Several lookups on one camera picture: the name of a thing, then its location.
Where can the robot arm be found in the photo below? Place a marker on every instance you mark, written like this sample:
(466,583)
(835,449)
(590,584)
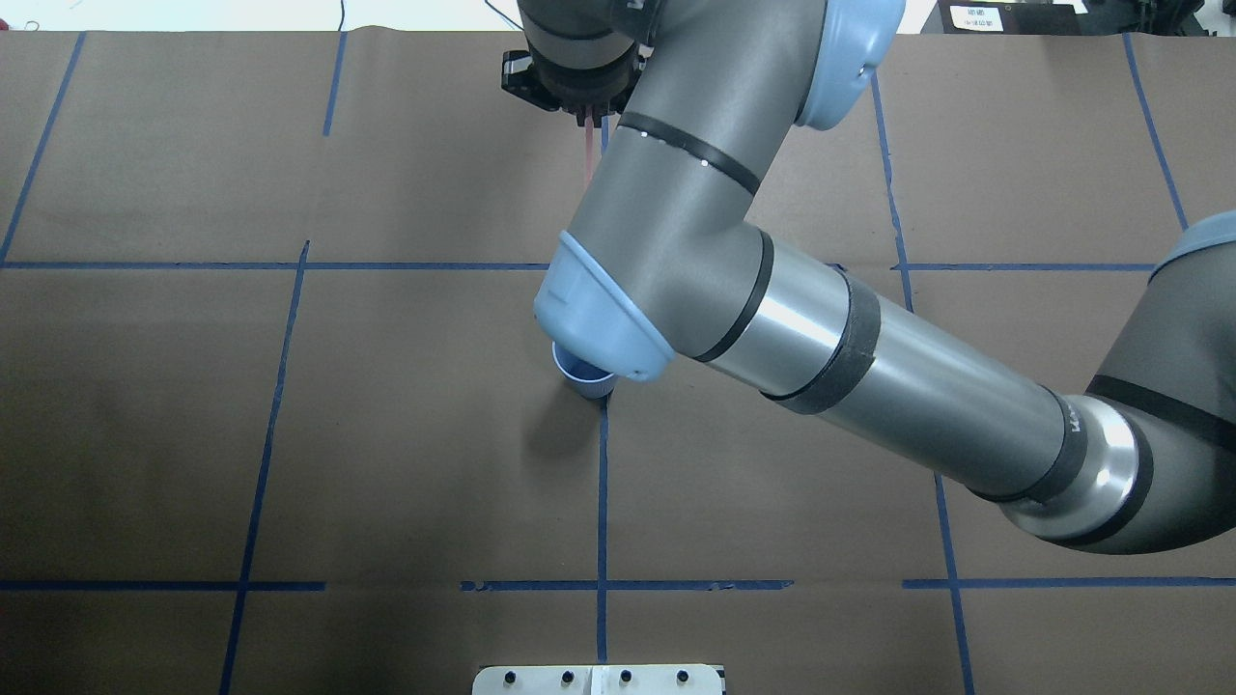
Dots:
(670,252)

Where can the white mounting plate with bolts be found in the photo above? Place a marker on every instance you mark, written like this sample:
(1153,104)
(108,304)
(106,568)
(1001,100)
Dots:
(673,678)

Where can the blue ribbed plastic cup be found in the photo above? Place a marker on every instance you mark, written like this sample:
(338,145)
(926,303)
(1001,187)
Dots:
(589,382)

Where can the black box with label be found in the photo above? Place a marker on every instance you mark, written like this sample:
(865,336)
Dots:
(1009,18)

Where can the pink chopstick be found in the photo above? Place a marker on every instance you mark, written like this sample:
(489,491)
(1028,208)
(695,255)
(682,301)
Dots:
(590,146)

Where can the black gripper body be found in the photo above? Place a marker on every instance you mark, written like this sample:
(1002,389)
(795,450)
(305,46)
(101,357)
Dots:
(579,90)

